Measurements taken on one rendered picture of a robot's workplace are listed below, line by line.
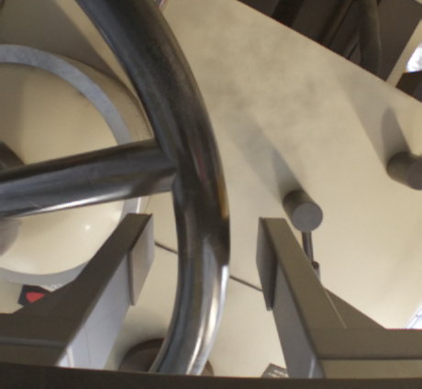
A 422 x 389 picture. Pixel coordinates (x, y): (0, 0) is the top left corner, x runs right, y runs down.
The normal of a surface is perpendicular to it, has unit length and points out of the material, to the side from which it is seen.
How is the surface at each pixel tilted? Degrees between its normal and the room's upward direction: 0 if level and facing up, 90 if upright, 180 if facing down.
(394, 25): 90
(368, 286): 90
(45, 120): 119
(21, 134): 98
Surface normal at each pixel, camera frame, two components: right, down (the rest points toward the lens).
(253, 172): -0.03, 0.25
